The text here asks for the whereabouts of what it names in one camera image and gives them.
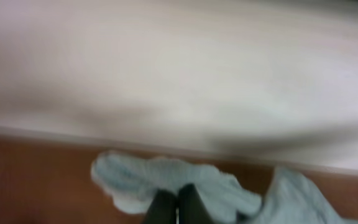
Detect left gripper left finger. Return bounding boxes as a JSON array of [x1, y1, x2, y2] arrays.
[[142, 190, 177, 224]]

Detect light blue t-shirt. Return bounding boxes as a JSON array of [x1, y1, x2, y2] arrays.
[[90, 152, 358, 223]]

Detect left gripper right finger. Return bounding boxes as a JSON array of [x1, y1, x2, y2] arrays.
[[178, 184, 214, 224]]

